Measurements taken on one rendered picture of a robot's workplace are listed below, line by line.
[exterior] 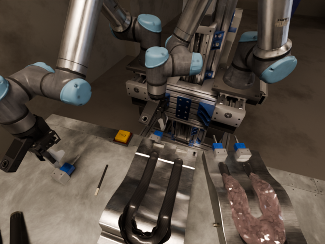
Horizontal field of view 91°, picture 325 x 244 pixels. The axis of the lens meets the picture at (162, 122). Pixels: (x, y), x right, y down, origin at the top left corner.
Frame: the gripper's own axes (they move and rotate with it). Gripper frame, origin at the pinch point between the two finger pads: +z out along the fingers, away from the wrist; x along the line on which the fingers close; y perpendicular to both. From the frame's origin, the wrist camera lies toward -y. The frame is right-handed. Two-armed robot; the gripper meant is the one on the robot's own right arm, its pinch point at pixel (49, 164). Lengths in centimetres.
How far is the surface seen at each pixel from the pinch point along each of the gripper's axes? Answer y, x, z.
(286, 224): 15, -86, 5
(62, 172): 0.9, -1.2, 7.5
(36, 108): 63, 138, 73
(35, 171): -2.4, 14.2, 12.9
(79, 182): 1.3, -7.4, 12.9
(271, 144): 135, -128, 91
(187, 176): 18, -51, 4
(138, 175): 10.7, -32.5, 4.5
